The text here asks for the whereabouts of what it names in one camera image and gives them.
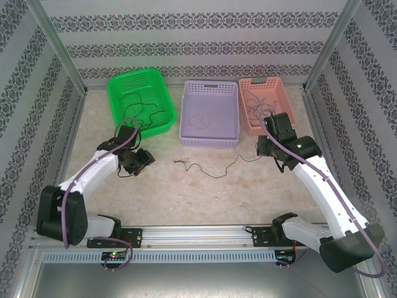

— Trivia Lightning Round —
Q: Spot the slotted grey cable duct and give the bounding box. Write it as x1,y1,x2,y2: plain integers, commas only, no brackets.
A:
42,250,298,264

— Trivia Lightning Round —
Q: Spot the aluminium frame post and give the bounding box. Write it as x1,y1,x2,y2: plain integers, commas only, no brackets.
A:
303,0,365,93
26,0,89,94

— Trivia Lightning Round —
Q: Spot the small circuit board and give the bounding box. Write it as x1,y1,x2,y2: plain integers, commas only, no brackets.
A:
275,250,297,264
101,251,128,261

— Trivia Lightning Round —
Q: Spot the aluminium side rail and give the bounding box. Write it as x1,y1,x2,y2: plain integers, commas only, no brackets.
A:
302,89,351,199
52,89,89,189

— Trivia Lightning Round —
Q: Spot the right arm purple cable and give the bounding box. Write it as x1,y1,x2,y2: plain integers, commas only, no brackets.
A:
259,108,387,279

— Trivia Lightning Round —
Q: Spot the purple plastic basket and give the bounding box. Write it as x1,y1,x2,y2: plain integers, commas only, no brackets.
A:
179,79,241,148

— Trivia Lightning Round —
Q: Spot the green plastic basket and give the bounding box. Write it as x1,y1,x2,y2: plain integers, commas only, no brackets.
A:
106,67,177,139

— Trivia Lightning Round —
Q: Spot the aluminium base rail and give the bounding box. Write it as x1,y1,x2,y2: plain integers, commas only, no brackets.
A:
30,225,367,249

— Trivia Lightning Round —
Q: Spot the grey metal shelf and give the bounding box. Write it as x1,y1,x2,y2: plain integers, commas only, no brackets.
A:
12,245,385,298

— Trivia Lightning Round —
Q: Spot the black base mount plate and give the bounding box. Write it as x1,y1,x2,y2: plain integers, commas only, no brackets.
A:
86,228,143,249
251,226,310,248

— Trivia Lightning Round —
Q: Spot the pink plastic basket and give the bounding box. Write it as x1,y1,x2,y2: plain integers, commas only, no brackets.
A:
238,76,297,137

